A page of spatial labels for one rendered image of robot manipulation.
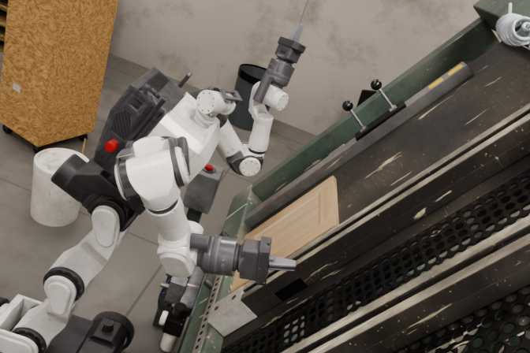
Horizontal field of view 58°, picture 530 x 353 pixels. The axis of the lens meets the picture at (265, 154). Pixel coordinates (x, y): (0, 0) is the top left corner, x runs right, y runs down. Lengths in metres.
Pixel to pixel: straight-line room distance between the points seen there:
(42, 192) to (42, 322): 1.08
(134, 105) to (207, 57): 4.18
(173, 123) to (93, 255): 0.60
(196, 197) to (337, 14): 3.46
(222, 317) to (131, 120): 0.59
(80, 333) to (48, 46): 1.80
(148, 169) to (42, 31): 2.48
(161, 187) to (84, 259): 0.85
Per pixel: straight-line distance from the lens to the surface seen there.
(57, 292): 1.80
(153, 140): 0.98
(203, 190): 2.01
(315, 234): 1.39
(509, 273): 0.87
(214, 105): 1.31
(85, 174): 1.53
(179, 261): 1.07
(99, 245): 1.64
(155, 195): 0.92
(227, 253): 1.08
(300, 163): 1.96
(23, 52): 3.50
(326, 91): 5.29
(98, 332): 2.24
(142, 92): 1.33
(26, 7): 3.43
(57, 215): 2.99
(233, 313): 1.35
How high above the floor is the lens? 1.90
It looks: 25 degrees down
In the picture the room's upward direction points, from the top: 20 degrees clockwise
